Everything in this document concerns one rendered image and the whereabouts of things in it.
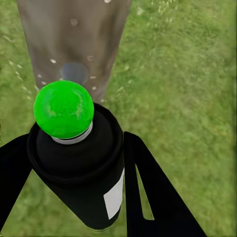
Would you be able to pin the tree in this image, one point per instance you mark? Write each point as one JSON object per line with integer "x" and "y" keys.
{"x": 86, "y": 32}

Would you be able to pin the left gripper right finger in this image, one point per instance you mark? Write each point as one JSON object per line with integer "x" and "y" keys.
{"x": 172, "y": 218}

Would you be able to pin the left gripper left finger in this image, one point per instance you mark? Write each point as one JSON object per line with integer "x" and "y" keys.
{"x": 14, "y": 170}

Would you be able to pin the pesticide atomizer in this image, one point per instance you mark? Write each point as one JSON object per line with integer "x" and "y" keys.
{"x": 76, "y": 147}

